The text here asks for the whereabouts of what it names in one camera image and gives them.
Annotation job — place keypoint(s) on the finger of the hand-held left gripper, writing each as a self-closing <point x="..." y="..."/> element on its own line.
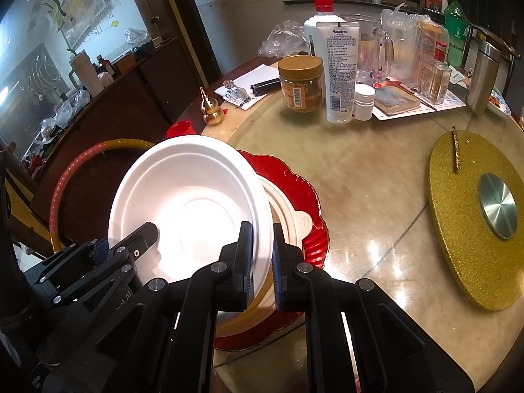
<point x="110" y="280"/>
<point x="139" y="239"/>

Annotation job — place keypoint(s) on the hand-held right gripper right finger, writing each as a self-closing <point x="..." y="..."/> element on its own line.
<point x="278" y="274"/>

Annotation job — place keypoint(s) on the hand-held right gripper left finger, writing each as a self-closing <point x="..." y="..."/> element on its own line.
<point x="248" y="266"/>

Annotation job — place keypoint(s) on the white round lid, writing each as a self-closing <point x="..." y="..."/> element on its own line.
<point x="292" y="221"/>

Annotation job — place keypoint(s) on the large white foam bowl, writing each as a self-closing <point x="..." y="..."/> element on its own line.
<point x="184" y="196"/>

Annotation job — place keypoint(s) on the red plate with white sticker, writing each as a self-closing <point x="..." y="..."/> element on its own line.
<point x="303" y="200"/>

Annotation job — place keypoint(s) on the red and gold hoop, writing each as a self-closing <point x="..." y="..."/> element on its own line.
<point x="57" y="200"/>

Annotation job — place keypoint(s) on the red plastic cup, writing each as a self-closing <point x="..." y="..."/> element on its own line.
<point x="180" y="129"/>

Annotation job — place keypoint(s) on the gold gourd ornament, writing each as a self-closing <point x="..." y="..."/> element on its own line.
<point x="213" y="110"/>

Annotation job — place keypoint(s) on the dark wooden cabinet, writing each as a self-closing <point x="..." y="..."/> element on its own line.
<point x="135" y="90"/>

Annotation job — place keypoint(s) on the white sachet packet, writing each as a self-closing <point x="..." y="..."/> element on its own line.
<point x="235" y="94"/>

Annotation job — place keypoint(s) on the black rectangular case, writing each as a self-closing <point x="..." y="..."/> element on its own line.
<point x="265" y="86"/>

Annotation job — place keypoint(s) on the peanut butter jar gold lid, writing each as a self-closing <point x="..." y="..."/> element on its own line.
<point x="301" y="86"/>

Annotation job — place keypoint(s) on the gold glitter round mat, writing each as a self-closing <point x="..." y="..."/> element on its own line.
<point x="458" y="221"/>

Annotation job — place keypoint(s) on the small white jar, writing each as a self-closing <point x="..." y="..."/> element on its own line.
<point x="364" y="102"/>

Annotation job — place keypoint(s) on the white paper sheet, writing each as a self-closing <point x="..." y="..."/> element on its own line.
<point x="256" y="73"/>

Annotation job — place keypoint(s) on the white lotion tube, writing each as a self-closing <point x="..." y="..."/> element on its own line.
<point x="339" y="73"/>

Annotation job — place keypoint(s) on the worn hardcover book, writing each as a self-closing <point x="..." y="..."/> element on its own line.
<point x="395" y="99"/>

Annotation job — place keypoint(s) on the gold patterned stick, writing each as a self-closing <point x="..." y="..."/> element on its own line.
<point x="456" y="149"/>

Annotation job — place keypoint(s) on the silver metal disc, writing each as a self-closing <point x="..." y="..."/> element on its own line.
<point x="497" y="206"/>

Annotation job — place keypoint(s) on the crumpled clear plastic bag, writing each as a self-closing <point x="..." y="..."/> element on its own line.
<point x="282" y="39"/>

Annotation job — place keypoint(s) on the printed paper sheets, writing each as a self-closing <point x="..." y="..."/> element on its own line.
<point x="444" y="106"/>

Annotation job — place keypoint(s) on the clear glass mug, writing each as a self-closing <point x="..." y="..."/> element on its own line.
<point x="370" y="53"/>

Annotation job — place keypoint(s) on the clear toothpick container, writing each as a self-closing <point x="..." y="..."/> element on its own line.
<point x="436" y="82"/>

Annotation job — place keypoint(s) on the white bottle with red cap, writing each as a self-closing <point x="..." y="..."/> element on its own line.
<point x="321" y="14"/>

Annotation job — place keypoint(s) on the clear bag with red label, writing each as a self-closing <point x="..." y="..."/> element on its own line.
<point x="430" y="45"/>

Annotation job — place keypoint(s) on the plate with food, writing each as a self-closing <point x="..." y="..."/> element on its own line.
<point x="500" y="102"/>

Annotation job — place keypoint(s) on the stainless steel thermos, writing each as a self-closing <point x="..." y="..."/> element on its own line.
<point x="483" y="77"/>

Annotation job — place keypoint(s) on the green plastic bottle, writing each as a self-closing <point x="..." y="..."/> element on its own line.
<point x="456" y="28"/>

